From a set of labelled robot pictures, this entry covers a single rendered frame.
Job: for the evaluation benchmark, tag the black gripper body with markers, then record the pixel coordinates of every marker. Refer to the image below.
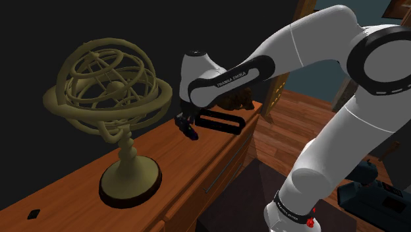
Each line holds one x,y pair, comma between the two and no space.
187,127

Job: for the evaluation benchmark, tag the dark robot stand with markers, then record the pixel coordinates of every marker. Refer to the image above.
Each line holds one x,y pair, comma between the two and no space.
244,199

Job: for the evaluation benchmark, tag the small black flat chip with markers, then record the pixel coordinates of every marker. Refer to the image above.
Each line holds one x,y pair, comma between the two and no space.
33,214

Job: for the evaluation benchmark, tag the wooden door frame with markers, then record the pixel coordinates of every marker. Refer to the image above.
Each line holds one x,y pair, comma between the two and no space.
276,90

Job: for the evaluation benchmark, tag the black rectangular frame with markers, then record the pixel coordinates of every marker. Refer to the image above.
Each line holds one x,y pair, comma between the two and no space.
199,120

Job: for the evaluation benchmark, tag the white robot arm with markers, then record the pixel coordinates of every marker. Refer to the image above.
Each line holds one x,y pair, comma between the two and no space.
321,41

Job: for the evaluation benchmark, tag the brown lumpy figure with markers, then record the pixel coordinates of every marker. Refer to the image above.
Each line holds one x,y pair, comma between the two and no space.
237,99

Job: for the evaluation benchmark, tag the brass armillary sphere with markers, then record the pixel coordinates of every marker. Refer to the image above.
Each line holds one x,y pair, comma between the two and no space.
128,180

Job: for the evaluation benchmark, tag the dark blue appliance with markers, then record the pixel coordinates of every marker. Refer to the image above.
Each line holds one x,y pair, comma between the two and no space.
369,199

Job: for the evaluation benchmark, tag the wooden chest of drawers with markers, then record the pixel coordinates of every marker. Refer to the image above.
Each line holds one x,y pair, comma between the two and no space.
179,157

